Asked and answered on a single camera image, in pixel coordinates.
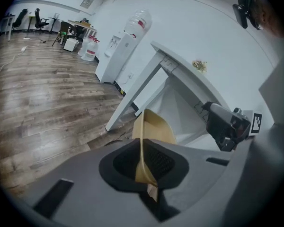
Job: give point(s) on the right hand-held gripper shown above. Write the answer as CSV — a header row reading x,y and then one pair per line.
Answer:
x,y
239,124

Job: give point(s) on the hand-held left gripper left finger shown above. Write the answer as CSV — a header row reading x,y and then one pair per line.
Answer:
x,y
85,188

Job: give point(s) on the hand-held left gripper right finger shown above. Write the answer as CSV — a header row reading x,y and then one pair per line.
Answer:
x,y
198,181

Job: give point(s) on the yellow rectangular tray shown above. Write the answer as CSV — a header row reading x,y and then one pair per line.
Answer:
x,y
156,129

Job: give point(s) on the pale flower bouquet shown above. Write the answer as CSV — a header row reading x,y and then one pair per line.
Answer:
x,y
200,65

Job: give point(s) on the white table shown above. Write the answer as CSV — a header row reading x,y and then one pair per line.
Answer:
x,y
138,89

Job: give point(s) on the white water dispenser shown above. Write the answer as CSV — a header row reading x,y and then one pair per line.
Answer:
x,y
116,60

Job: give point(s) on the clear dispenser water bottle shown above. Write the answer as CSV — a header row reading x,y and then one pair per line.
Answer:
x,y
138,20

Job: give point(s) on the clear water jug red label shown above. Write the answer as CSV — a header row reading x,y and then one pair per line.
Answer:
x,y
82,46
91,51

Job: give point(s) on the white storage box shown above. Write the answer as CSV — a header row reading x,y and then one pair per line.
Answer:
x,y
71,45

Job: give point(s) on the brown chair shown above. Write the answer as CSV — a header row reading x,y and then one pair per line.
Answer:
x,y
65,31

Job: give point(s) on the wooden desk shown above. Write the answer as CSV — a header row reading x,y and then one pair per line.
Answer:
x,y
82,25

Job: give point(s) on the black office chair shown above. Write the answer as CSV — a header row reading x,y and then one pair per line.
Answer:
x,y
40,20
20,19

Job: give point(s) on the white desk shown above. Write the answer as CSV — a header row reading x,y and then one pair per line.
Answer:
x,y
8,20

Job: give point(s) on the black head-worn camera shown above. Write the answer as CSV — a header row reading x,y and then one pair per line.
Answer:
x,y
243,8

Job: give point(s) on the framed wall notice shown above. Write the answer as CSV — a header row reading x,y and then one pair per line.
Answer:
x,y
86,2

